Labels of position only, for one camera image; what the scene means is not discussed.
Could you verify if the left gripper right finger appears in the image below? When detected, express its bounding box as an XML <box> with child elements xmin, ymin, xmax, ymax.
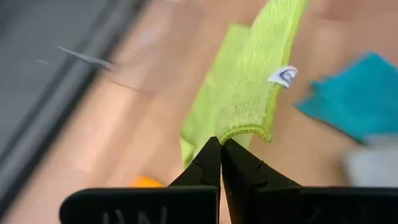
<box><xmin>220</xmin><ymin>138</ymin><xmax>398</xmax><ymax>224</ymax></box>

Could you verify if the lime green microfiber towel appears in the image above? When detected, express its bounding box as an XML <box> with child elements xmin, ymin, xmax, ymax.
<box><xmin>179</xmin><ymin>0</ymin><xmax>309</xmax><ymax>169</ymax></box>

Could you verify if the clear plastic bin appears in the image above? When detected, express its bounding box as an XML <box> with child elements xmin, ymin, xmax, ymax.
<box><xmin>55</xmin><ymin>45</ymin><xmax>155</xmax><ymax>96</ymax></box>

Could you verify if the black aluminium table frame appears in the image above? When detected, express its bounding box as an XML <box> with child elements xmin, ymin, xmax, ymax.
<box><xmin>0</xmin><ymin>0</ymin><xmax>153</xmax><ymax>218</ymax></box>

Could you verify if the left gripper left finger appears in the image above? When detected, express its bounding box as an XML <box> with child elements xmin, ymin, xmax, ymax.
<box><xmin>58</xmin><ymin>136</ymin><xmax>222</xmax><ymax>224</ymax></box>

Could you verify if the grey microfiber towel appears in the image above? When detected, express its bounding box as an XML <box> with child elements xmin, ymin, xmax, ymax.
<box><xmin>343</xmin><ymin>135</ymin><xmax>398</xmax><ymax>188</ymax></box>

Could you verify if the orange microfiber towel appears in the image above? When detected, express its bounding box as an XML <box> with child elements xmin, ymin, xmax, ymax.
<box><xmin>131</xmin><ymin>175</ymin><xmax>166</xmax><ymax>189</ymax></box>

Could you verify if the teal microfiber towel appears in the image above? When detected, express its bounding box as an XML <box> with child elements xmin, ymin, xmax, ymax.
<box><xmin>294</xmin><ymin>51</ymin><xmax>398</xmax><ymax>144</ymax></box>

